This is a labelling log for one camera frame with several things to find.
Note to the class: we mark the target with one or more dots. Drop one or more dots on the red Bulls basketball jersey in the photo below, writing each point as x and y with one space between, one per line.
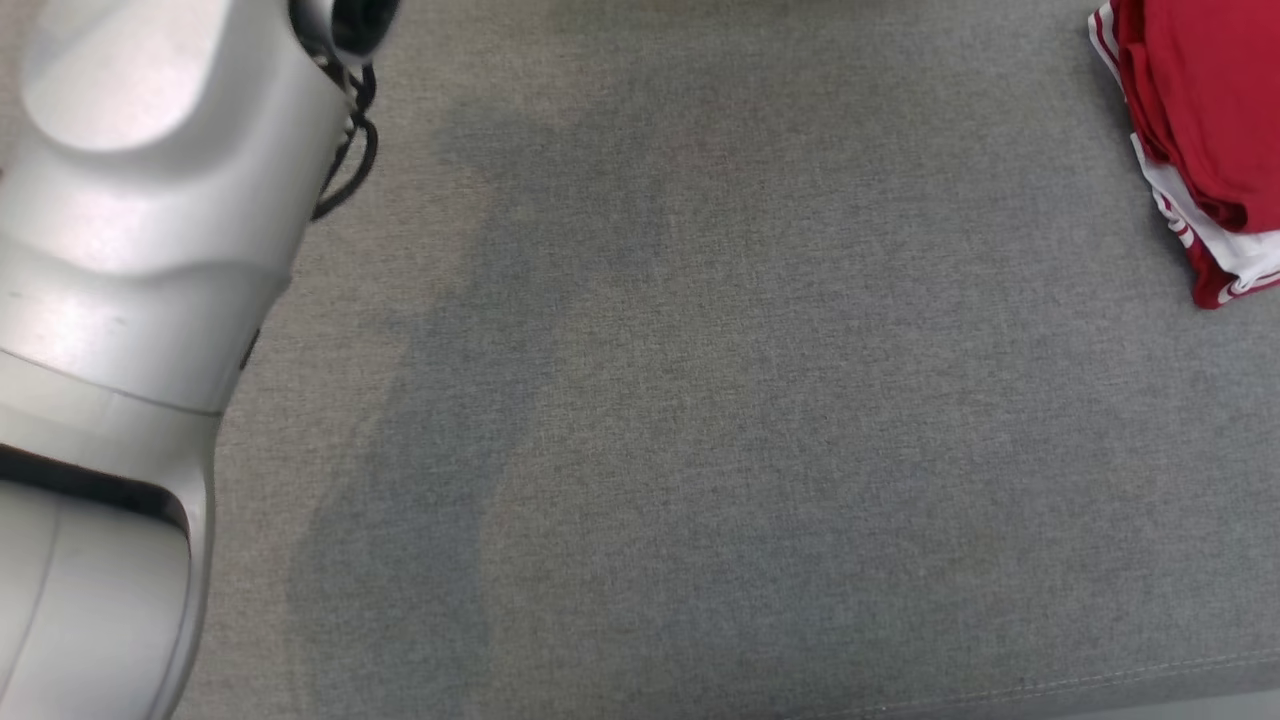
1210 120

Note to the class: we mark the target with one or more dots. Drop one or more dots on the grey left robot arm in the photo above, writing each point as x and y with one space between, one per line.
130 300

